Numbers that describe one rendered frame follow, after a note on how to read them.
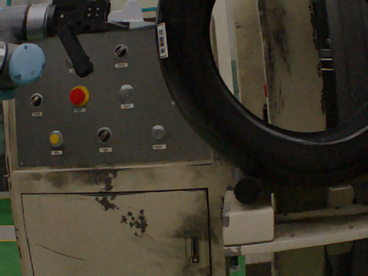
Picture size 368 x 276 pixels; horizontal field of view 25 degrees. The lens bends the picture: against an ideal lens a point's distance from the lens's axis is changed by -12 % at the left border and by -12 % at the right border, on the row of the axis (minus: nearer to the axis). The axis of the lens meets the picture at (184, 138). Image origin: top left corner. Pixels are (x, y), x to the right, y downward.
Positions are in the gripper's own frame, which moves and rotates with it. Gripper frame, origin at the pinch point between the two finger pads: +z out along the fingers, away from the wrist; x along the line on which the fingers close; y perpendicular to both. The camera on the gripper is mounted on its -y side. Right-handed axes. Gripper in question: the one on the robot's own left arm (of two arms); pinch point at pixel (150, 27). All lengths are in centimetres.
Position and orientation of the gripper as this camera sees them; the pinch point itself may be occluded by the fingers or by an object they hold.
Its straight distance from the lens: 161.4
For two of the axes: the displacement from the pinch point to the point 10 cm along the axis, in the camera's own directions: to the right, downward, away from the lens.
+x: 0.5, -0.7, 10.0
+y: 0.4, -10.0, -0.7
